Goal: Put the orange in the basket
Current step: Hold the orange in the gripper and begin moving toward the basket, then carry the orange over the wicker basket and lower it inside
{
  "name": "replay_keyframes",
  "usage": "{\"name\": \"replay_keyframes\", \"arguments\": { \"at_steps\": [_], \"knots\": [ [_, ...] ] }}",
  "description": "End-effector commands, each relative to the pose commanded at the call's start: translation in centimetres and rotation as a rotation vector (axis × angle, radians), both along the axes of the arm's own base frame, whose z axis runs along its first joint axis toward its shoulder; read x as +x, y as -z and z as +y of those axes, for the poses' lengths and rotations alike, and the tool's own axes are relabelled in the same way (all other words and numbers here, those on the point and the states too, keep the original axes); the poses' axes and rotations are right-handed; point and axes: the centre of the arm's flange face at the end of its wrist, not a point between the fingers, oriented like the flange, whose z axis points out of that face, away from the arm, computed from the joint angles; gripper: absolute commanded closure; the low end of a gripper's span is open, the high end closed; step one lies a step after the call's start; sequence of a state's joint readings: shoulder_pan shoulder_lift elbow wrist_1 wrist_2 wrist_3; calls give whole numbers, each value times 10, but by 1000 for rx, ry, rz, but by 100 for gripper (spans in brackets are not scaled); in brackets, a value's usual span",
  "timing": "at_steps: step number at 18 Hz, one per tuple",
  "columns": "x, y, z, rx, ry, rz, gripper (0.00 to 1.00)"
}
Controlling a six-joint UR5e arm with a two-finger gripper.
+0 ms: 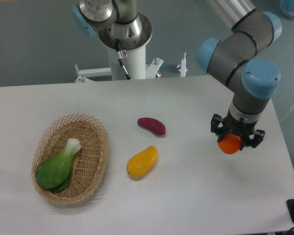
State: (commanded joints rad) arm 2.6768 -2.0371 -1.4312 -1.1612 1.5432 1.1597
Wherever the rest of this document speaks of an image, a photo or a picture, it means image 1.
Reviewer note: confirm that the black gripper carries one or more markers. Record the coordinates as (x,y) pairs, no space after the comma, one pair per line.
(248,135)

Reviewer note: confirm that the orange fruit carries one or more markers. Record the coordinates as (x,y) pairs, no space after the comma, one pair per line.
(230,144)

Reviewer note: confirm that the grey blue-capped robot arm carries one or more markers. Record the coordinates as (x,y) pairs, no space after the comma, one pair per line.
(233,62)

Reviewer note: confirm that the woven wicker basket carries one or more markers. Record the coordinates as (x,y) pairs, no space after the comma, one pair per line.
(89,162)

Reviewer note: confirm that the purple sweet potato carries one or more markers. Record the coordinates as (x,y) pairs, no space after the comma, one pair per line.
(153,125)

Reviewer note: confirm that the yellow mango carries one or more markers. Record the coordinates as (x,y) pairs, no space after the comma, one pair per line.
(141,163)

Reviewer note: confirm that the blue object top right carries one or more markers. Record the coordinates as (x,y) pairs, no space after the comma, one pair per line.
(287,7)

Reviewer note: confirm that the green bok choy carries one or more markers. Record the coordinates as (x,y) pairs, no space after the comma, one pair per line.
(55,173)

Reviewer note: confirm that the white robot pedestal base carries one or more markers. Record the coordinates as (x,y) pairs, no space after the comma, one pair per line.
(124,65)

